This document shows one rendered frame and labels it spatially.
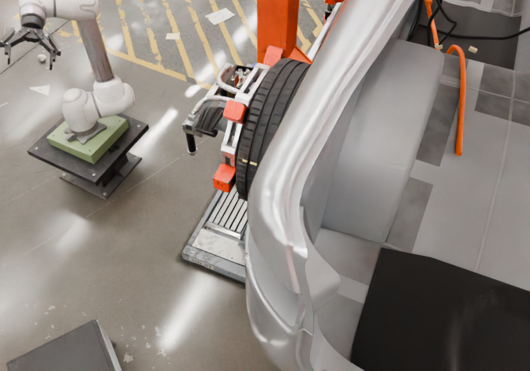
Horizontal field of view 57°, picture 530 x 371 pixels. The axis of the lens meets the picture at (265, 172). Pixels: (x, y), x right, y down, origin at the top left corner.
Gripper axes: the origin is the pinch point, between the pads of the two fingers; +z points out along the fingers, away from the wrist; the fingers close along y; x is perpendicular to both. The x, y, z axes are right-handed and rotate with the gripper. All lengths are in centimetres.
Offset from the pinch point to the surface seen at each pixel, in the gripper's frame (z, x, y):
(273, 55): -11, 13, -95
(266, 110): 24, 17, -81
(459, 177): 61, 35, -146
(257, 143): 34, 8, -79
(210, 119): 15, -3, -67
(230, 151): 29, -5, -74
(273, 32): -38, 4, -105
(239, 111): 23, 13, -72
